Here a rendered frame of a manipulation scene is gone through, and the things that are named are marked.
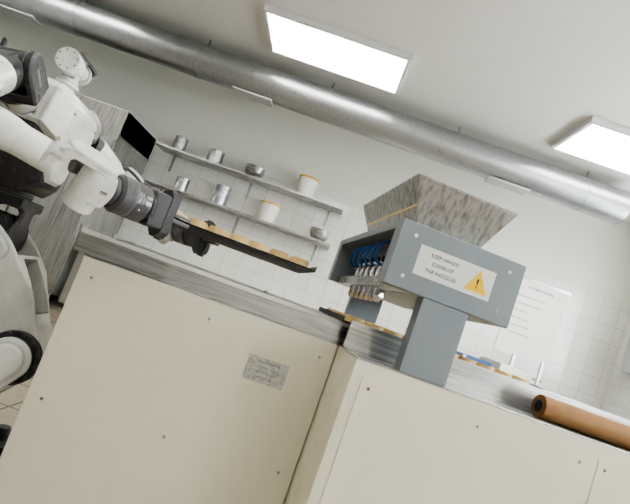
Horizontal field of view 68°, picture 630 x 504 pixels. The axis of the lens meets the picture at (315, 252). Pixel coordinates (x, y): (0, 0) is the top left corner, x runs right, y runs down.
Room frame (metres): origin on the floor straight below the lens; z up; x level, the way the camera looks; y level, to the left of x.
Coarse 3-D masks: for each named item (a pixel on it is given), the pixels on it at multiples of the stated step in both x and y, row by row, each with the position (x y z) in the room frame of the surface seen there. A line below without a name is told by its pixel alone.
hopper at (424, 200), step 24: (408, 192) 1.25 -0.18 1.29; (432, 192) 1.18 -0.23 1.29; (456, 192) 1.18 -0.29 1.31; (384, 216) 1.48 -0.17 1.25; (408, 216) 1.27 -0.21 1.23; (432, 216) 1.20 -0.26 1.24; (456, 216) 1.20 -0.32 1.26; (480, 216) 1.20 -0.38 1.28; (504, 216) 1.20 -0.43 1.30; (480, 240) 1.22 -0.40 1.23
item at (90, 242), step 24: (96, 240) 1.19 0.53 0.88; (120, 240) 1.21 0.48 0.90; (120, 264) 1.20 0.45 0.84; (144, 264) 1.21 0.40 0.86; (168, 264) 1.22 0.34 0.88; (192, 288) 1.23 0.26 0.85; (216, 288) 1.23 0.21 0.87; (240, 288) 1.24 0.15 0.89; (264, 312) 1.25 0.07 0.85; (288, 312) 1.26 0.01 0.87; (312, 312) 1.27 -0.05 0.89; (336, 336) 1.28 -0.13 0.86
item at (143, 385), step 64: (64, 320) 1.19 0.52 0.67; (128, 320) 1.20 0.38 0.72; (192, 320) 1.22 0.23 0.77; (256, 320) 1.24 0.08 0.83; (64, 384) 1.19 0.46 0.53; (128, 384) 1.21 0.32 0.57; (192, 384) 1.23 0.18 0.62; (256, 384) 1.25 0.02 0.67; (320, 384) 1.27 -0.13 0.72; (64, 448) 1.20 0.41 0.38; (128, 448) 1.22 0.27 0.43; (192, 448) 1.23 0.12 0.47; (256, 448) 1.25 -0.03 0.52
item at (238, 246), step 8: (176, 224) 1.34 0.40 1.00; (192, 224) 1.17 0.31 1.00; (192, 232) 1.46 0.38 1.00; (200, 232) 1.30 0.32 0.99; (208, 232) 1.18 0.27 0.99; (216, 240) 1.41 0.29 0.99; (224, 240) 1.27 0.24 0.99; (232, 240) 1.18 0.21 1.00; (232, 248) 1.54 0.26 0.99; (240, 248) 1.37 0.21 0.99; (248, 248) 1.23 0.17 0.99; (256, 248) 1.19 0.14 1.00; (256, 256) 1.49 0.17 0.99; (264, 256) 1.33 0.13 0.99; (272, 256) 1.20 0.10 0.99; (280, 264) 1.45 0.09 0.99; (288, 264) 1.29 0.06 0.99; (296, 264) 1.21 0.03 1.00; (296, 272) 1.58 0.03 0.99; (304, 272) 1.40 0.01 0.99; (312, 272) 1.26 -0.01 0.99
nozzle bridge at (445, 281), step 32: (416, 224) 1.08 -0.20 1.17; (416, 256) 1.09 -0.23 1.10; (448, 256) 1.10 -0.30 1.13; (480, 256) 1.11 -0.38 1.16; (384, 288) 1.25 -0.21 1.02; (416, 288) 1.09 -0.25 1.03; (448, 288) 1.10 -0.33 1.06; (480, 288) 1.11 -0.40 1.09; (512, 288) 1.12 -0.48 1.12; (416, 320) 1.09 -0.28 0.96; (448, 320) 1.10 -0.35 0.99; (480, 320) 1.16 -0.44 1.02; (416, 352) 1.10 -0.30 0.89; (448, 352) 1.11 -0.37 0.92
